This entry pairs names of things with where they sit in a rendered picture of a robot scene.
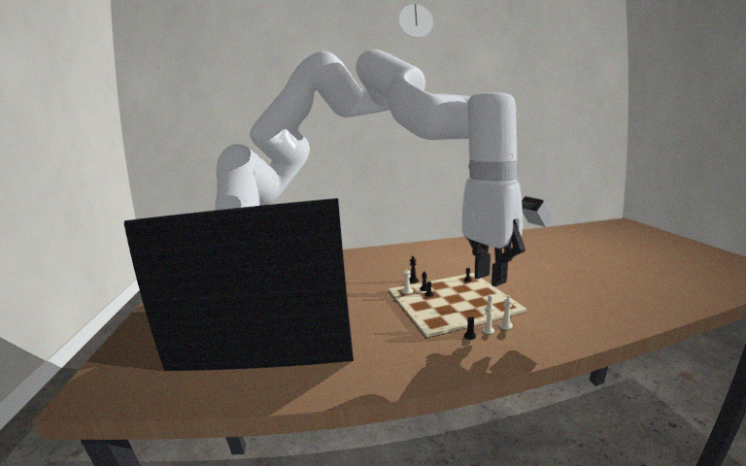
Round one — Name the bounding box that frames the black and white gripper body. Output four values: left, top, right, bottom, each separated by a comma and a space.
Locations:
462, 178, 523, 249

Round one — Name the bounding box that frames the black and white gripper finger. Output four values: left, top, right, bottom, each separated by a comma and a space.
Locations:
465, 237, 491, 280
492, 220, 526, 287

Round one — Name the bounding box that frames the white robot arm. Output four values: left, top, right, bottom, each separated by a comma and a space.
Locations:
215, 50, 517, 211

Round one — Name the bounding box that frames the brown and cream chessboard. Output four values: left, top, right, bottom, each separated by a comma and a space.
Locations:
389, 273, 507, 337

